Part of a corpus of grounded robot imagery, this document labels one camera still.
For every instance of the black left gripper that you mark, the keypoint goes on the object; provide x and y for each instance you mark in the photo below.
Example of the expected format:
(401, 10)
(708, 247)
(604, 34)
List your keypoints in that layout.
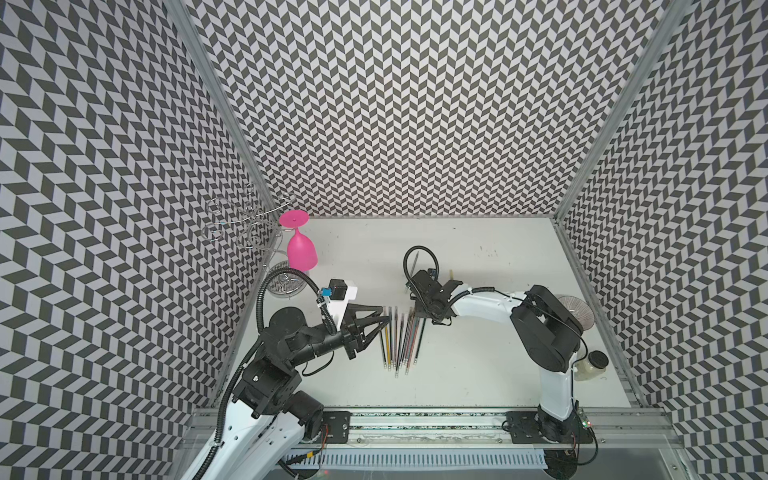
(353, 335)

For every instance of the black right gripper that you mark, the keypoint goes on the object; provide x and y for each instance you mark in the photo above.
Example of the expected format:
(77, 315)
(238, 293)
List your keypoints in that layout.
(419, 309)

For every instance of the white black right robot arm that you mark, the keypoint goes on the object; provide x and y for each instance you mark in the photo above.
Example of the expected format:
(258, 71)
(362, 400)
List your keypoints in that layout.
(550, 334)

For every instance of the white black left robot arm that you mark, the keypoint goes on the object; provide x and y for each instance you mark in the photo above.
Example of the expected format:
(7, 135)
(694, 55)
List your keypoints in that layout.
(263, 414)

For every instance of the dark blue pencil purple cap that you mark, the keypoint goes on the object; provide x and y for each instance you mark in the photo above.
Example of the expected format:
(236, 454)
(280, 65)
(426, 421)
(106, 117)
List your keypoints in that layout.
(402, 339)

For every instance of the red pencil blue cap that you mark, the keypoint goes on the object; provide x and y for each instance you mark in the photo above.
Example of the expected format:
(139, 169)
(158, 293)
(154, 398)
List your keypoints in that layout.
(414, 334)

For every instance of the teal pencil clear cap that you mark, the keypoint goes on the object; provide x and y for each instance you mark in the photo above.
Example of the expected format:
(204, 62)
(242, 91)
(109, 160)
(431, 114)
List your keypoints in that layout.
(412, 343)

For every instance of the black pencil purple cap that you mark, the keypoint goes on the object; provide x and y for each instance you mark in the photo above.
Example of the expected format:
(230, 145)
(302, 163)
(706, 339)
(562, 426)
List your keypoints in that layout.
(393, 336)

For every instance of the pink plastic wine glass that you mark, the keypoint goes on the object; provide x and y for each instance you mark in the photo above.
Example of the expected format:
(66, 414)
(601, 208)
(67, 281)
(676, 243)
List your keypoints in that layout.
(301, 251)

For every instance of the clear pink glass dish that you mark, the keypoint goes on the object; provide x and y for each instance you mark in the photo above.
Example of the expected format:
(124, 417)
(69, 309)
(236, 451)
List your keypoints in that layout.
(579, 309)

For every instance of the small jar black lid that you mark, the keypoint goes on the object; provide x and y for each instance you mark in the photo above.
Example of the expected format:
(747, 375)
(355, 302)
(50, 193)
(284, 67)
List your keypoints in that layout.
(593, 365)

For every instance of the wire glass rack stand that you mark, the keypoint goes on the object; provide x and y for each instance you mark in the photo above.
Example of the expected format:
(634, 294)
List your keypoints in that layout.
(249, 225)

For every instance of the aluminium corner post left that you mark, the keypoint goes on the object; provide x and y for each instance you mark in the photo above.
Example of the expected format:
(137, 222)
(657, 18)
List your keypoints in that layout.
(179, 15)

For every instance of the aluminium corner post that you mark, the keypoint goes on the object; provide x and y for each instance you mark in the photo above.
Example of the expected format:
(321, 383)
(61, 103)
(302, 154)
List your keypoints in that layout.
(670, 21)
(179, 15)

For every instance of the aluminium corner post right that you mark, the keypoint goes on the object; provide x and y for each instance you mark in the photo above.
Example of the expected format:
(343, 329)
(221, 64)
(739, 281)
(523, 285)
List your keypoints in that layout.
(670, 21)

